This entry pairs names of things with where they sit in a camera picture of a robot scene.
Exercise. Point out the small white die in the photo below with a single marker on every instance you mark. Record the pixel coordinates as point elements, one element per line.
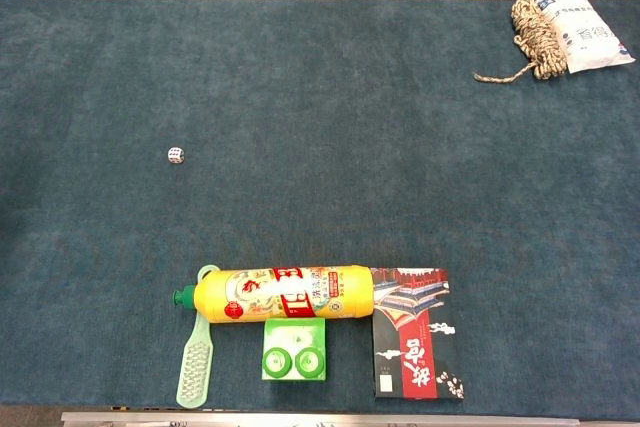
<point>175,155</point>

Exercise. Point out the teal table cloth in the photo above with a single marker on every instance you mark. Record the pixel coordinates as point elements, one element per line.
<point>320,147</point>

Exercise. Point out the yellow detergent bottle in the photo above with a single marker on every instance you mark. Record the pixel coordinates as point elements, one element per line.
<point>280,294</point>

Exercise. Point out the green contact lens case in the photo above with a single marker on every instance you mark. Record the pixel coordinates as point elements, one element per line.
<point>294,349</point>

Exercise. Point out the black red patterned box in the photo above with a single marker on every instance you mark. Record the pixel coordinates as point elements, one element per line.
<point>417,342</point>

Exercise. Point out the light green brush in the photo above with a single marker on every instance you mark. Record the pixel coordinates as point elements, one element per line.
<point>196,362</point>

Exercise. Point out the white blue snack bag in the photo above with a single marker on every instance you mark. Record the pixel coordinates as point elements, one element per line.
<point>582,29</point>

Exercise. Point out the silver metal rail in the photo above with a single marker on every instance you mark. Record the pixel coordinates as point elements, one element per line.
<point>320,419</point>

